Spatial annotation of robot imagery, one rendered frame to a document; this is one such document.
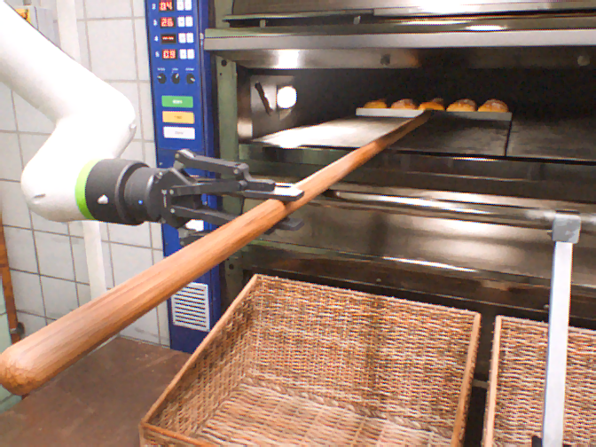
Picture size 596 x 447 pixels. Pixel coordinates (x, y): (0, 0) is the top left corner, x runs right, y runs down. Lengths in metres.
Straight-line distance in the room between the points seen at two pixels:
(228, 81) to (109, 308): 0.98
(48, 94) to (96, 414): 0.80
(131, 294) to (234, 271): 1.01
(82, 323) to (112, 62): 1.18
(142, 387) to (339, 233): 0.64
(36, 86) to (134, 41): 0.64
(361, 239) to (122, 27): 0.80
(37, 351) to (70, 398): 1.11
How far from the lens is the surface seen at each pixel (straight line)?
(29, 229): 1.86
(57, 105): 0.86
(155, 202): 0.72
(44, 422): 1.41
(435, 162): 1.17
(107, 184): 0.74
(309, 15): 1.12
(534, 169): 1.16
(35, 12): 1.60
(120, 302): 0.40
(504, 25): 1.00
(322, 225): 1.26
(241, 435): 1.24
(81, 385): 1.51
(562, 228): 0.79
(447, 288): 1.25
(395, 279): 1.26
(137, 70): 1.46
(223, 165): 0.67
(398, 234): 1.21
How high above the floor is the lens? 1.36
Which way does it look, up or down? 17 degrees down
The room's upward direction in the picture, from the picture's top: straight up
